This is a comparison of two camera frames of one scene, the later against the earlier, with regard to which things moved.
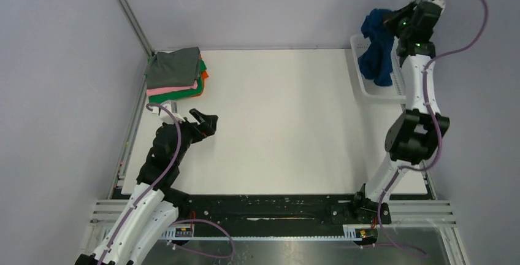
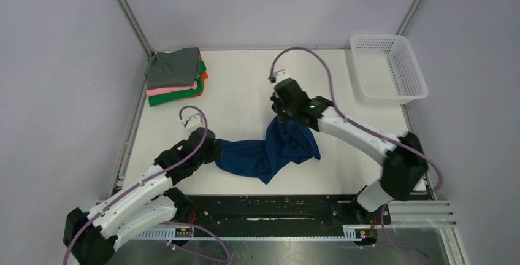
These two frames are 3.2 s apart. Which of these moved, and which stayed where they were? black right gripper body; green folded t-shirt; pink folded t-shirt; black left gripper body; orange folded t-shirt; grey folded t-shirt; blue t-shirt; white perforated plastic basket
Moved: blue t-shirt; black right gripper body; black left gripper body
Stayed: orange folded t-shirt; white perforated plastic basket; green folded t-shirt; pink folded t-shirt; grey folded t-shirt
